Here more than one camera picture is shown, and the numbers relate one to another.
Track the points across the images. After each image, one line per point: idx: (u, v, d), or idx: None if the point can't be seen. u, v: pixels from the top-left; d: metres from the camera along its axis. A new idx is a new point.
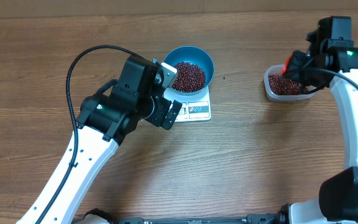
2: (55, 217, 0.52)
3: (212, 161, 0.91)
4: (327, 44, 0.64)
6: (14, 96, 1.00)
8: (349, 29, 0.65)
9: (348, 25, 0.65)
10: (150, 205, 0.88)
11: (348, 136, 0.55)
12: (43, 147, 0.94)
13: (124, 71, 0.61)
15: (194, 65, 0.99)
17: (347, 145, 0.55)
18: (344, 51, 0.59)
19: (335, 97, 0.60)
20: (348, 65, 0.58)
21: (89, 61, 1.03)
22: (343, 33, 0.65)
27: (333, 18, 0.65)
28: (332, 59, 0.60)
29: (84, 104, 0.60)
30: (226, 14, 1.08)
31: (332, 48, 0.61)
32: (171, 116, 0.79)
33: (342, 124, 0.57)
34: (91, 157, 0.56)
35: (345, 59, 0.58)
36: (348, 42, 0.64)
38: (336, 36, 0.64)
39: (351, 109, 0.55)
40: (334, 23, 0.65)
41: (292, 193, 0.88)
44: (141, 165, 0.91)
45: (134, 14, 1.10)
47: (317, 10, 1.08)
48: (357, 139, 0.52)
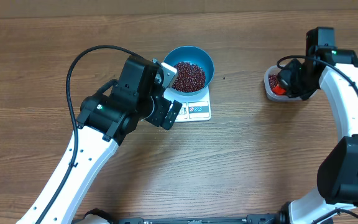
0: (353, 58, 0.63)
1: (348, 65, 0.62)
2: (55, 217, 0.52)
3: (212, 161, 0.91)
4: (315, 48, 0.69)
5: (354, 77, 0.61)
6: (13, 96, 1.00)
8: (334, 37, 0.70)
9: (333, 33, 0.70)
10: (151, 206, 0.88)
11: (339, 117, 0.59)
12: (43, 147, 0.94)
13: (124, 71, 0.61)
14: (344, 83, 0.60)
15: (194, 65, 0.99)
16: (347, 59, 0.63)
17: (339, 126, 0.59)
18: (328, 51, 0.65)
19: (324, 87, 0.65)
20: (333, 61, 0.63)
21: (89, 61, 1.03)
22: (328, 40, 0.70)
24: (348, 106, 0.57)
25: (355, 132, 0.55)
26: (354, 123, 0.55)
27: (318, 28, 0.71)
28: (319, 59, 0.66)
29: (84, 104, 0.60)
30: (226, 14, 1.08)
31: (319, 50, 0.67)
32: (171, 116, 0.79)
33: (333, 109, 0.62)
34: (91, 157, 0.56)
35: (330, 56, 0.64)
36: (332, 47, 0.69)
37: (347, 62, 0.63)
38: (322, 42, 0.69)
39: (339, 93, 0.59)
40: (319, 31, 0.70)
41: (292, 193, 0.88)
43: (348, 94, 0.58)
44: (141, 165, 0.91)
45: (134, 14, 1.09)
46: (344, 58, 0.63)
47: (317, 10, 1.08)
48: (346, 117, 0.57)
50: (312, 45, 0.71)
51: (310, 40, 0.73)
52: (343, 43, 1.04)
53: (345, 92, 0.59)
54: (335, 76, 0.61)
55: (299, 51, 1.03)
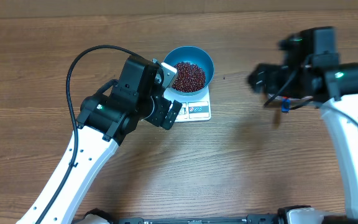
0: None
1: (357, 94, 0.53)
2: (55, 217, 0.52)
3: (212, 161, 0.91)
4: (313, 61, 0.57)
5: None
6: (13, 96, 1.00)
8: (334, 40, 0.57)
9: (333, 37, 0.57)
10: (150, 205, 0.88)
11: (347, 177, 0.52)
12: (43, 147, 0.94)
13: (124, 71, 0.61)
14: (353, 131, 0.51)
15: (194, 65, 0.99)
16: (357, 81, 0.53)
17: (347, 186, 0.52)
18: (330, 71, 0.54)
19: (328, 126, 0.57)
20: (340, 92, 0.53)
21: (89, 61, 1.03)
22: (329, 46, 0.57)
24: None
25: None
26: None
27: (315, 31, 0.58)
28: (319, 81, 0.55)
29: (84, 104, 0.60)
30: (226, 14, 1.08)
31: (320, 68, 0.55)
32: (171, 116, 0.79)
33: (339, 159, 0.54)
34: (91, 157, 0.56)
35: (334, 81, 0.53)
36: (334, 56, 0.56)
37: (355, 88, 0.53)
38: (321, 51, 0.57)
39: (348, 147, 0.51)
40: (317, 37, 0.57)
41: (292, 193, 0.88)
43: None
44: (141, 165, 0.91)
45: (134, 14, 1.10)
46: (351, 81, 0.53)
47: (316, 10, 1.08)
48: (357, 183, 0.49)
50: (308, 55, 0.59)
51: (305, 43, 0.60)
52: (343, 44, 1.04)
53: (354, 147, 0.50)
54: (343, 121, 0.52)
55: None
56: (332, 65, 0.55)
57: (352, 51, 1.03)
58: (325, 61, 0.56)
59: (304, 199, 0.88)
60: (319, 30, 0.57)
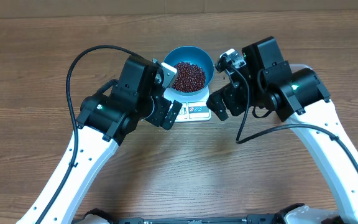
0: (316, 84, 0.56)
1: (318, 101, 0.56)
2: (55, 217, 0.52)
3: (212, 161, 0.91)
4: (265, 77, 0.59)
5: (332, 123, 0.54)
6: (14, 96, 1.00)
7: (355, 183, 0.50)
8: (276, 50, 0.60)
9: (275, 46, 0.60)
10: (150, 205, 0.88)
11: (334, 185, 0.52)
12: (43, 147, 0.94)
13: (124, 71, 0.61)
14: (325, 139, 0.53)
15: (194, 65, 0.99)
16: (312, 87, 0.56)
17: (336, 193, 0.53)
18: (284, 86, 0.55)
19: (301, 138, 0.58)
20: (301, 104, 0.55)
21: (89, 61, 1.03)
22: (275, 57, 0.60)
24: (343, 177, 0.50)
25: None
26: (355, 197, 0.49)
27: (257, 45, 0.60)
28: (278, 98, 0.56)
29: (84, 105, 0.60)
30: (226, 14, 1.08)
31: (272, 83, 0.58)
32: (171, 116, 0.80)
33: (321, 168, 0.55)
34: (91, 157, 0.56)
35: (291, 94, 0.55)
36: (282, 65, 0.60)
37: (312, 93, 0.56)
38: (269, 65, 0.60)
39: (325, 156, 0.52)
40: (260, 50, 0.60)
41: (292, 193, 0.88)
43: (335, 154, 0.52)
44: (141, 165, 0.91)
45: (134, 14, 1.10)
46: (307, 89, 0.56)
47: (316, 10, 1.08)
48: (344, 190, 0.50)
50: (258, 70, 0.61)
51: (252, 58, 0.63)
52: (343, 43, 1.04)
53: (330, 153, 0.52)
54: (313, 132, 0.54)
55: (299, 51, 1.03)
56: (285, 79, 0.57)
57: (352, 52, 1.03)
58: (275, 76, 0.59)
59: (304, 200, 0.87)
60: (260, 44, 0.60)
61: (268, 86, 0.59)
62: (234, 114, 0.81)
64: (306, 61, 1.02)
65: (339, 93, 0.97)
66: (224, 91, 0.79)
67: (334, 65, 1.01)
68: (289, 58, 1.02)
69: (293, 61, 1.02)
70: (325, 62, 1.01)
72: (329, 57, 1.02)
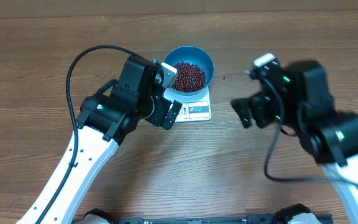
0: None
1: None
2: (55, 217, 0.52)
3: (212, 161, 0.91)
4: (307, 112, 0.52)
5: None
6: (13, 96, 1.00)
7: None
8: (323, 83, 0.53)
9: (322, 79, 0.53)
10: (150, 205, 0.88)
11: None
12: (43, 147, 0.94)
13: (124, 71, 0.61)
14: None
15: (194, 65, 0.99)
16: None
17: None
18: (330, 132, 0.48)
19: (340, 195, 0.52)
20: (344, 156, 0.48)
21: (89, 61, 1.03)
22: (319, 91, 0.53)
24: None
25: None
26: None
27: (304, 74, 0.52)
28: (319, 141, 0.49)
29: (84, 104, 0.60)
30: (226, 14, 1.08)
31: (315, 122, 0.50)
32: (171, 116, 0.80)
33: None
34: (91, 157, 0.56)
35: (335, 143, 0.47)
36: (326, 101, 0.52)
37: None
38: (314, 99, 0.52)
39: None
40: (306, 81, 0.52)
41: (292, 193, 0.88)
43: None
44: (141, 165, 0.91)
45: (134, 14, 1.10)
46: (353, 140, 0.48)
47: (316, 9, 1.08)
48: None
50: (300, 101, 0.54)
51: (293, 84, 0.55)
52: (344, 43, 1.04)
53: None
54: (353, 190, 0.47)
55: None
56: (330, 121, 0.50)
57: (352, 52, 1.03)
58: (318, 113, 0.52)
59: (304, 200, 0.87)
60: (307, 73, 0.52)
61: (310, 124, 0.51)
62: (260, 126, 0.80)
64: None
65: (339, 94, 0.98)
66: (253, 103, 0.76)
67: (334, 65, 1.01)
68: None
69: None
70: (325, 62, 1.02)
72: (329, 57, 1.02)
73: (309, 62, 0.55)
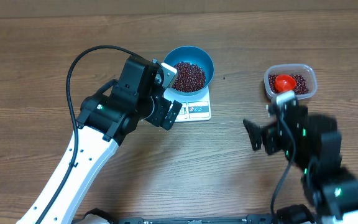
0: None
1: (357, 213, 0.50)
2: (55, 217, 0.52)
3: (212, 161, 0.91)
4: (314, 168, 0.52)
5: None
6: (13, 96, 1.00)
7: None
8: (337, 144, 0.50)
9: (337, 143, 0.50)
10: (150, 205, 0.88)
11: None
12: (43, 147, 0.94)
13: (124, 71, 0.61)
14: None
15: (194, 65, 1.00)
16: (355, 198, 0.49)
17: None
18: (332, 192, 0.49)
19: None
20: (340, 211, 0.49)
21: (89, 61, 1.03)
22: (332, 152, 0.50)
24: None
25: None
26: None
27: (320, 134, 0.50)
28: (319, 196, 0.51)
29: (84, 104, 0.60)
30: (226, 14, 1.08)
31: (321, 181, 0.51)
32: (171, 116, 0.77)
33: None
34: (91, 157, 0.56)
35: (335, 203, 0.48)
36: (335, 160, 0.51)
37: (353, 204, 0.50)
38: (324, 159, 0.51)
39: None
40: (321, 144, 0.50)
41: (292, 193, 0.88)
43: None
44: (141, 165, 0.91)
45: (134, 14, 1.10)
46: (350, 200, 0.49)
47: (316, 9, 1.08)
48: None
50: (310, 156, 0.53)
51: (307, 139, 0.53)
52: (344, 43, 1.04)
53: None
54: None
55: (299, 51, 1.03)
56: (332, 179, 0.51)
57: (352, 51, 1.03)
58: (324, 170, 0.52)
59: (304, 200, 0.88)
60: (324, 135, 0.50)
61: (315, 178, 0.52)
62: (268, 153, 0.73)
64: (306, 61, 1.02)
65: (339, 93, 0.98)
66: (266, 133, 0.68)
67: (334, 65, 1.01)
68: (289, 58, 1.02)
69: (293, 61, 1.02)
70: (325, 62, 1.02)
72: (329, 57, 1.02)
73: (327, 119, 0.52)
